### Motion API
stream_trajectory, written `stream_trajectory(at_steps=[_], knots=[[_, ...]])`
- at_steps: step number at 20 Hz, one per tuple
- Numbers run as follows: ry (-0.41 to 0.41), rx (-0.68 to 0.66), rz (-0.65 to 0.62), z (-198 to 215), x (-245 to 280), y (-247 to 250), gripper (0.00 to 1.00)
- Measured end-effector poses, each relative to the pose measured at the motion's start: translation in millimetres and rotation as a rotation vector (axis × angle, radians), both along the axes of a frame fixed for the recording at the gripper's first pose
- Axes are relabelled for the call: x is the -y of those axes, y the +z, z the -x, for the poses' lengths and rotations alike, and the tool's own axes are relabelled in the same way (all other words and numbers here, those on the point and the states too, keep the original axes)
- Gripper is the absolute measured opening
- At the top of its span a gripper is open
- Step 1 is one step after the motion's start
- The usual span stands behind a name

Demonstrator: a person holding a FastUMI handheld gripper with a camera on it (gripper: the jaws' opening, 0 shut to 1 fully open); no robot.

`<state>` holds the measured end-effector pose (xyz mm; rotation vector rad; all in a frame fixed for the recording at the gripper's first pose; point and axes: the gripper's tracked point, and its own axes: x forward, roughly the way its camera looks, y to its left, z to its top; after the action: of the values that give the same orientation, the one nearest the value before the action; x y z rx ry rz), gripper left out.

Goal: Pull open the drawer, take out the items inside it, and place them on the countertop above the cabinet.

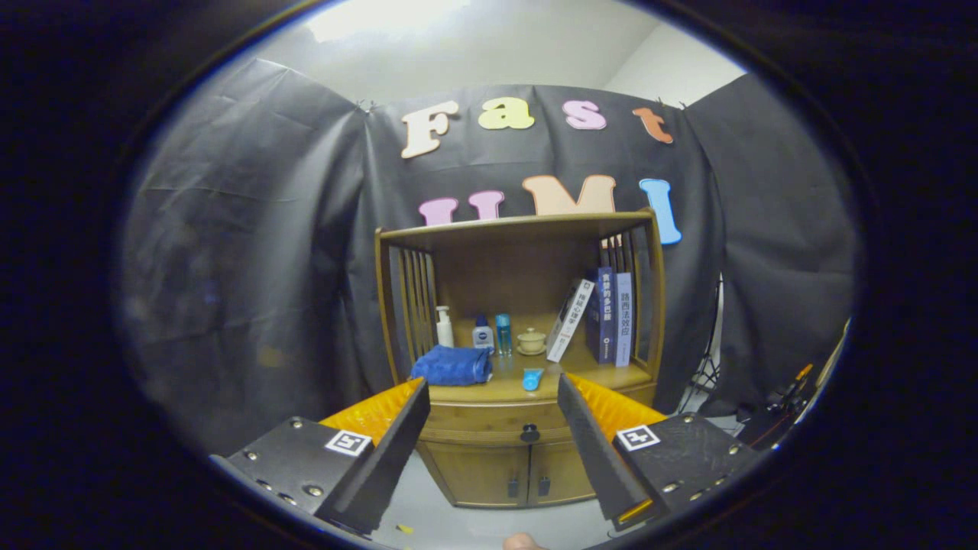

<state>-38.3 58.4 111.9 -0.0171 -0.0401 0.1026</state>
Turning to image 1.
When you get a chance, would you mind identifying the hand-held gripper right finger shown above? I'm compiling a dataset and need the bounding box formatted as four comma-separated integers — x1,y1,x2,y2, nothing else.
556,373,761,532

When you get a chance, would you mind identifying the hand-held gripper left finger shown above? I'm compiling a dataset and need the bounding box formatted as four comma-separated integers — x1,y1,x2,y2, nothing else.
210,377,432,535

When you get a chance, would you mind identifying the wooden drawer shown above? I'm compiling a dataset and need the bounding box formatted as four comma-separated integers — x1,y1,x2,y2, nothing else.
419,382,658,448

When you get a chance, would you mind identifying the wooden cabinet door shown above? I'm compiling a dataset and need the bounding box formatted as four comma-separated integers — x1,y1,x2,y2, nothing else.
419,442,532,507
527,439,598,505

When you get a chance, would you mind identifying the wooden countertop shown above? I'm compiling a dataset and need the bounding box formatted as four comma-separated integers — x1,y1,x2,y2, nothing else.
409,351,656,404

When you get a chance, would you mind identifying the wooden cabinet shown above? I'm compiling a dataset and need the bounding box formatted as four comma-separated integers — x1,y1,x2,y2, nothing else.
373,208,667,509

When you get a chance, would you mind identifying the blue folded towel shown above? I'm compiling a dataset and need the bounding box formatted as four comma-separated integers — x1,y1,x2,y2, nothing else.
410,345,494,387

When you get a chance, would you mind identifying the white book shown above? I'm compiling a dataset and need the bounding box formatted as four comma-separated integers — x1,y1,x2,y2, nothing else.
546,278,595,363

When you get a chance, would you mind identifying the pale blue book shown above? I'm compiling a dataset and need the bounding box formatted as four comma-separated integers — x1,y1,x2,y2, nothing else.
614,272,634,367

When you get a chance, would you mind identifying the dark blue book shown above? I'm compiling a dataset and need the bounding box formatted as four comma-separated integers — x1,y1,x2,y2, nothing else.
585,266,617,365

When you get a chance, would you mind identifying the black light stand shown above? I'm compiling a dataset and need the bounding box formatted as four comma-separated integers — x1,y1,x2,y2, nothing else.
676,279,723,413

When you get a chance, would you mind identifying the black and orange tool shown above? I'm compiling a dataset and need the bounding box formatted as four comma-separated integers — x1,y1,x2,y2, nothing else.
764,364,814,413

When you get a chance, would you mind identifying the black backdrop cloth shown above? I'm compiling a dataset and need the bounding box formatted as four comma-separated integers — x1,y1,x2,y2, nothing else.
121,57,860,458

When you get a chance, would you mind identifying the beige bag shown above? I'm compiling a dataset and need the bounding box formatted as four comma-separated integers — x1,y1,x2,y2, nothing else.
814,317,850,390

